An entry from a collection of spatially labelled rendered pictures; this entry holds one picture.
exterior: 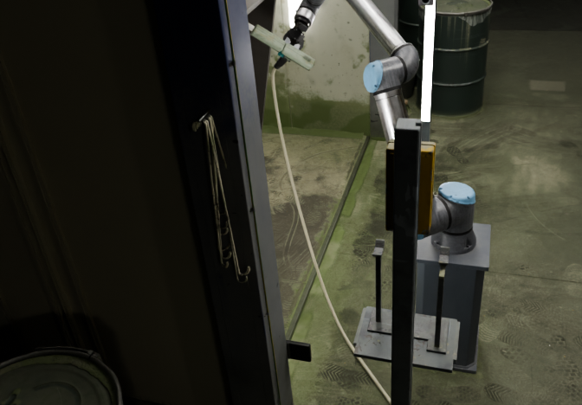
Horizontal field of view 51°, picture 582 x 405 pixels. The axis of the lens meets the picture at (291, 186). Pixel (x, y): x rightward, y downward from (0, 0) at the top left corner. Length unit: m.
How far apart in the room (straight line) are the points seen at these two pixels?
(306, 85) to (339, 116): 0.36
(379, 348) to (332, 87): 3.01
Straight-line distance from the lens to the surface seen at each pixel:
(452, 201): 2.54
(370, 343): 2.07
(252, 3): 2.57
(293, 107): 4.92
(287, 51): 2.74
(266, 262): 2.02
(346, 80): 4.71
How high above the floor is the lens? 2.30
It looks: 32 degrees down
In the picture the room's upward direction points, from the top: 5 degrees counter-clockwise
